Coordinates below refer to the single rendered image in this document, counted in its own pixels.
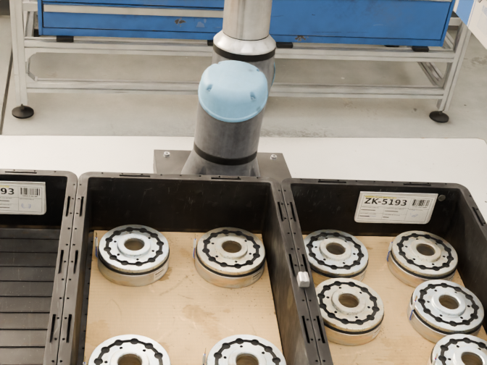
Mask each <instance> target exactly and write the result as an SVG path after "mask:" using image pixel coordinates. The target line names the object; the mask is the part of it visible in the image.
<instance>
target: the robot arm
mask: <svg viewBox="0 0 487 365"><path fill-rule="evenodd" d="M271 9H272V0H225V3H224V14H223V24H222V30H221V31H220V32H219V33H218V34H217V35H216V36H215V37H214V40H213V52H212V65H211V66H210V67H208V68H207V69H206V70H205V71H204V73H203V75H202V77H201V82H200V83H199V90H198V96H199V101H198V108H197V115H196V127H195V134H194V142H193V149H192V151H191V153H190V155H189V157H188V159H187V161H186V163H185V165H184V167H183V169H182V172H181V175H226V176H249V177H261V176H260V172H259V165H258V161H257V150H258V146H259V137H260V133H261V128H262V120H263V116H264V113H265V107H266V105H267V100H268V96H269V93H270V89H271V87H272V84H273V81H274V79H275V62H274V60H275V47H276V43H275V40H274V39H273V38H272V37H271V36H270V34H269V29H270V16H271Z"/></svg>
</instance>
